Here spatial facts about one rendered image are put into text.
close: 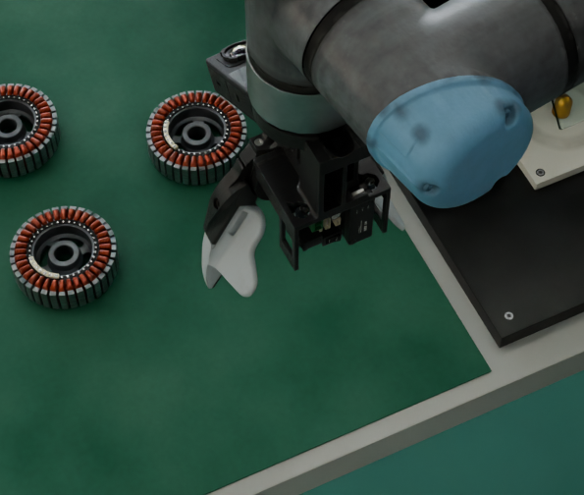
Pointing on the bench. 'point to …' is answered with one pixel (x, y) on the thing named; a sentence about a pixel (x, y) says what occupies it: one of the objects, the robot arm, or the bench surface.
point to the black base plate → (532, 247)
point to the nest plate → (569, 145)
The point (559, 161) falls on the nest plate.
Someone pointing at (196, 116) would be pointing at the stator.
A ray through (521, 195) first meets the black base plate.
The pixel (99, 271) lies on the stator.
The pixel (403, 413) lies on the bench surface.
